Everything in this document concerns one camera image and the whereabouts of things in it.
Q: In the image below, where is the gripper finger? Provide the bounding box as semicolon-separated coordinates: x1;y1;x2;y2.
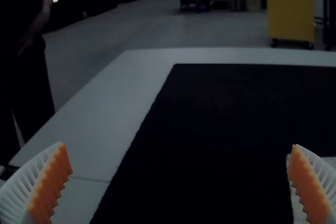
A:
0;141;74;224
286;144;336;224

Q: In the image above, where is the person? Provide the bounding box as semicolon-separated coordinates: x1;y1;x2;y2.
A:
0;0;56;168

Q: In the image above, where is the black mat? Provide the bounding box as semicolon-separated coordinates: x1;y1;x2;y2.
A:
90;63;336;224

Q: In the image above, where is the yellow wheeled cabinet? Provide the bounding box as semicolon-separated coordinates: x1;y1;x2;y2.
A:
266;0;316;50

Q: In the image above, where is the cardboard box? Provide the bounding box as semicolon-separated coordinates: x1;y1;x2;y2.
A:
245;0;262;12

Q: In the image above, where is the metal frame workbench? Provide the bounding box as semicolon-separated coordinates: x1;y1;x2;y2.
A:
312;0;336;51

